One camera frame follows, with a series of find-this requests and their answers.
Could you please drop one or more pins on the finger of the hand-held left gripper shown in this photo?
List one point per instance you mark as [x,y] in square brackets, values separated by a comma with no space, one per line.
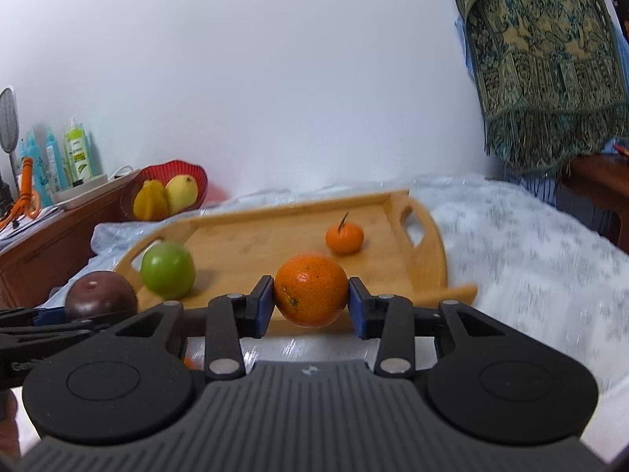
[46,312]
[54,337]

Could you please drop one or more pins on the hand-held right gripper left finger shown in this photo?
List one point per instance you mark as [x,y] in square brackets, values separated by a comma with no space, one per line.
[265,305]

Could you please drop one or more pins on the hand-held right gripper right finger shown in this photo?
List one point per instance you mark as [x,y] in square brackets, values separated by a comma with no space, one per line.
[357,309]

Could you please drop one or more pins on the deep orange round orange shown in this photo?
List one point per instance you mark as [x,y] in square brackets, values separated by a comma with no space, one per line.
[309,290]

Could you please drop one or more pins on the dark purple round fruit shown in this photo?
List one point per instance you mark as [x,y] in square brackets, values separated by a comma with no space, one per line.
[100,292]

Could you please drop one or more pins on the wooden cabinet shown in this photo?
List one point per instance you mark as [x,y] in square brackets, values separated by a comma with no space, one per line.
[44,260]

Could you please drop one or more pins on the small tangerine with stem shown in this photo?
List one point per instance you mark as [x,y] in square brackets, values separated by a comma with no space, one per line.
[345,240]

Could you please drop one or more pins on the white papers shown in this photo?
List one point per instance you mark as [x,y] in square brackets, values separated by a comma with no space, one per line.
[29,231]

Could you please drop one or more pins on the green apple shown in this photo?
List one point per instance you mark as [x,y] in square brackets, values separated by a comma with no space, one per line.
[167,270]

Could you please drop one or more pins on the white plastic tray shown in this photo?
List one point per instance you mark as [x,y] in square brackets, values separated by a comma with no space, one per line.
[78,192]

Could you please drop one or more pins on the blue bottle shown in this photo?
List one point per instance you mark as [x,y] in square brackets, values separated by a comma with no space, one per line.
[52,160]
[37,172]

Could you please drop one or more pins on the yellow starfruit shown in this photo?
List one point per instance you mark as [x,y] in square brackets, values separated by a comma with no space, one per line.
[150,201]

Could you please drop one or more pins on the green and white bottle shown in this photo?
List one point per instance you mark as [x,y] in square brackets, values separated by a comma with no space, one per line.
[78,155]

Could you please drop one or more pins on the red fruit bowl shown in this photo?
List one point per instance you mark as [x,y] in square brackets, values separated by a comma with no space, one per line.
[172,169]

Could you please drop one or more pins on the wooden side table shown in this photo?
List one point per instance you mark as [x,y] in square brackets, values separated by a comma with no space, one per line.
[597,179]

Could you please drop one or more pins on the green and gold patterned shawl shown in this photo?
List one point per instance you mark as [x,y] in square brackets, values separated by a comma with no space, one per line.
[540,59]

